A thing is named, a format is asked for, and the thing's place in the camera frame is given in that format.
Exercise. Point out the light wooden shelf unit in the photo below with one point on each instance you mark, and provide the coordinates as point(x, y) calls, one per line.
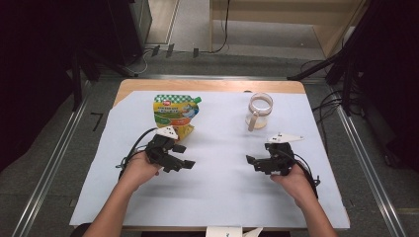
point(326, 19)

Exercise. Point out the black cabinet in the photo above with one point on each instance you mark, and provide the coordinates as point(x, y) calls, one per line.
point(131, 29)

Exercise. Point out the person's right hand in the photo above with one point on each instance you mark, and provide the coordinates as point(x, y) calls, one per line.
point(296, 186)

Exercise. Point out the white paper card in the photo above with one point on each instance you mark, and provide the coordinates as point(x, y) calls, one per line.
point(224, 232)

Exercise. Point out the aluminium floor rail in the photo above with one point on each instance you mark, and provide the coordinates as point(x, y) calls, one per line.
point(49, 171)
point(369, 164)

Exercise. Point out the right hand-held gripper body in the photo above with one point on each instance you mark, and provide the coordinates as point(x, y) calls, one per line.
point(281, 161)

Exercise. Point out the yellow green spouted pouch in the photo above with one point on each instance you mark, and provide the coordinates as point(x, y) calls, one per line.
point(174, 112)

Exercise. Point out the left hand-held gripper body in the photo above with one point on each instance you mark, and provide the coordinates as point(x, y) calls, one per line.
point(159, 151)

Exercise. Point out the dark curtain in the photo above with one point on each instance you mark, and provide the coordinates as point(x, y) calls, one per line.
point(33, 82)
point(392, 82)

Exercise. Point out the small black floor bracket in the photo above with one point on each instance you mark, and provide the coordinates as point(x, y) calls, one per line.
point(155, 51)
point(170, 50)
point(196, 53)

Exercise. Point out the person's left hand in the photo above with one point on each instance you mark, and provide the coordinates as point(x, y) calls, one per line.
point(140, 171)

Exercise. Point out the black tripod stand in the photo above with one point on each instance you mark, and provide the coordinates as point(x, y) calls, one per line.
point(346, 82)

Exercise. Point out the clear jar with hinged lid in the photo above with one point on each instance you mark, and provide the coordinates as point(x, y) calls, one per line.
point(260, 105)

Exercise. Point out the black metal stand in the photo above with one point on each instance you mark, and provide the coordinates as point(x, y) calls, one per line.
point(76, 82)

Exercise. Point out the light blue table mat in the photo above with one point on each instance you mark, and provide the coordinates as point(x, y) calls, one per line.
point(214, 197)

